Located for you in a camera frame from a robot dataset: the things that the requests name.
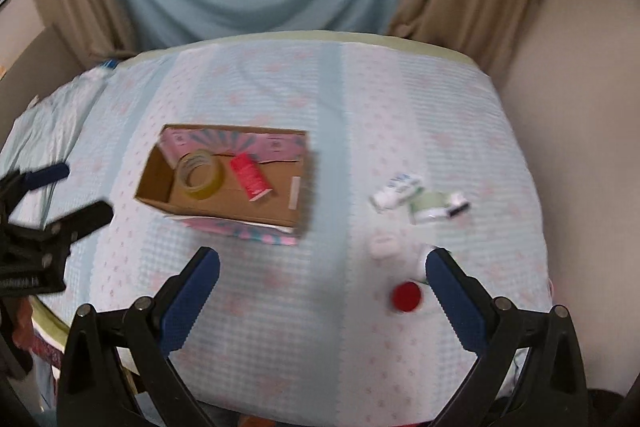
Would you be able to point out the cardboard box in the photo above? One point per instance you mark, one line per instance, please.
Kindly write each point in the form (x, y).
(225, 179)

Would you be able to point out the checked pastel bed sheet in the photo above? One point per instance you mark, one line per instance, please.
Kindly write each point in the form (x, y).
(325, 117)

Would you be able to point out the small white jar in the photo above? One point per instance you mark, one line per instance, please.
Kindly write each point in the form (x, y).
(384, 246)

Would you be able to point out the white blue tube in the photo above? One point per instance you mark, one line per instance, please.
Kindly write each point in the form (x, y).
(397, 190)

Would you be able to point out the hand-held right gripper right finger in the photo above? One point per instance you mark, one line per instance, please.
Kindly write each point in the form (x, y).
(452, 302)

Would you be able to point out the clear tape roll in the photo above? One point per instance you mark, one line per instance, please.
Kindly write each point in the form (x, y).
(200, 174)

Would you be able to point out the white bottle with red cap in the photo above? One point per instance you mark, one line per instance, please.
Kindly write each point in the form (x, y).
(406, 296)

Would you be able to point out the folded white quilt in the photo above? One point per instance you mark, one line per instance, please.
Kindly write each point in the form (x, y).
(55, 117)

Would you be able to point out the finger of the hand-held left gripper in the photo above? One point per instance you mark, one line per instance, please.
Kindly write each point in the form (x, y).
(82, 217)
(46, 175)

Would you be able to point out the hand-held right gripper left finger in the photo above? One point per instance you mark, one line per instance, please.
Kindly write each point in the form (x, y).
(192, 297)

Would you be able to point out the red cylindrical container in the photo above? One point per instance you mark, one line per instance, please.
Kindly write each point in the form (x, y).
(251, 177)

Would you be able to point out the green white tube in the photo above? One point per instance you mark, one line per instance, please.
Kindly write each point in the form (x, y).
(437, 207)

